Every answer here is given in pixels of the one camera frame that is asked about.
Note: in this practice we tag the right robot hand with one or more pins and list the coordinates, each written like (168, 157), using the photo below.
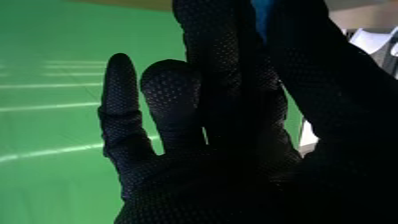
(236, 166)

